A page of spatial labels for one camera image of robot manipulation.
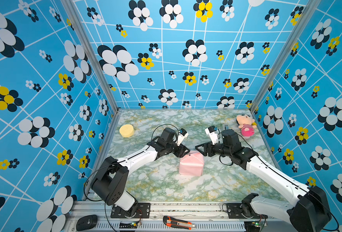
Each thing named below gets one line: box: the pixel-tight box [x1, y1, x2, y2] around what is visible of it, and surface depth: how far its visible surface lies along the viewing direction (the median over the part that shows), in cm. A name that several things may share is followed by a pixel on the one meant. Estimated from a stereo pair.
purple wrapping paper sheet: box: [178, 150, 205, 177], surface depth 80 cm
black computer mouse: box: [75, 214, 98, 232], surface depth 71 cm
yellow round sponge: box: [119, 124, 135, 138], surface depth 106 cm
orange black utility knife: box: [162, 215, 197, 231], surface depth 71 cm
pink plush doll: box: [236, 113, 257, 137], surface depth 105 cm
